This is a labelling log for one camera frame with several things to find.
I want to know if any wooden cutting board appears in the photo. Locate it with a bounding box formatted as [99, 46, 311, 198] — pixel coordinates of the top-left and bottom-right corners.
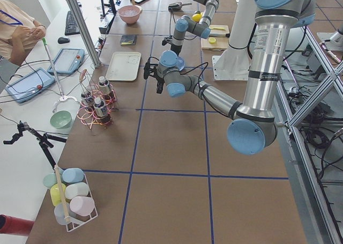
[201, 25, 230, 50]

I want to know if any cream bear tray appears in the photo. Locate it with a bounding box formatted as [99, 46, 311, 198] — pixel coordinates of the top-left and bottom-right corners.
[105, 51, 141, 82]

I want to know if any half lemon slice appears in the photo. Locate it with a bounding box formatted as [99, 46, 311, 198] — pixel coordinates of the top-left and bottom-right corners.
[208, 37, 217, 44]

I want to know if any yellow lemon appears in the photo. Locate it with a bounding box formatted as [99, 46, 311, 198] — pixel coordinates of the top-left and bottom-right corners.
[192, 13, 202, 23]

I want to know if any green bowl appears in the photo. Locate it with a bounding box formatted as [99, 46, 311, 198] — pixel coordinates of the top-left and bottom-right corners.
[50, 110, 72, 129]

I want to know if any white wire cup rack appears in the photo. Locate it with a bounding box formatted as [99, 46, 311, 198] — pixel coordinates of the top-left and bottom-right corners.
[43, 165, 99, 232]

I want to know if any copper wire bottle rack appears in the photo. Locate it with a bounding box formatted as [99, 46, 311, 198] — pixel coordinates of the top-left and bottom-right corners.
[77, 69, 117, 129]

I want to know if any black keyboard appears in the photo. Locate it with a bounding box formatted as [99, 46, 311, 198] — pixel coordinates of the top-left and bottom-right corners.
[64, 11, 80, 35]

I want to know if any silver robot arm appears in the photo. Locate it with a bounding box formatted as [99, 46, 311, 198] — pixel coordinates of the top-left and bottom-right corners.
[144, 0, 316, 155]
[170, 0, 219, 55]

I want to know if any blue round plate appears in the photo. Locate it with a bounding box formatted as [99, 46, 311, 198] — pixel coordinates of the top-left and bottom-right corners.
[176, 56, 185, 72]

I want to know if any black computer mouse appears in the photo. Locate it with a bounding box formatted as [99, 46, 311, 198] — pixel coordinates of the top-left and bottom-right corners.
[57, 36, 70, 44]

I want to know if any blue teach pendant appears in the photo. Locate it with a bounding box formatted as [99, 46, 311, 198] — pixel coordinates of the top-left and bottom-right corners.
[53, 48, 85, 75]
[5, 68, 55, 103]

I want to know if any dark drink bottle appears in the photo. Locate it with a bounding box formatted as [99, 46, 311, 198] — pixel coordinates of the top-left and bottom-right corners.
[94, 97, 108, 119]
[99, 76, 110, 95]
[80, 91, 94, 107]

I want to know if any pink bowl with ice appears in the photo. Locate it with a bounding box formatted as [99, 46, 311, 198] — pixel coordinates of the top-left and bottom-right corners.
[118, 5, 143, 25]

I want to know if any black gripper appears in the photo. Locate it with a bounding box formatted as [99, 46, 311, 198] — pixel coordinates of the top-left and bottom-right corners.
[170, 43, 183, 56]
[154, 72, 165, 94]

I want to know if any yellow plastic knife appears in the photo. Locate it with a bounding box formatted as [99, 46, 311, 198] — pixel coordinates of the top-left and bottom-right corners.
[210, 26, 226, 31]

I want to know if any black tripod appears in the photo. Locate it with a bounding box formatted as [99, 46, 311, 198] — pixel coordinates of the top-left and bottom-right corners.
[3, 120, 68, 172]

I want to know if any metal scoop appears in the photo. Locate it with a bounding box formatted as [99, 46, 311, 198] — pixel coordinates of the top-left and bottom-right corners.
[168, 2, 192, 11]

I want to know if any person in beige shirt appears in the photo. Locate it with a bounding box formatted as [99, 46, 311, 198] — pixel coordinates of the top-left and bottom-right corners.
[1, 0, 46, 65]

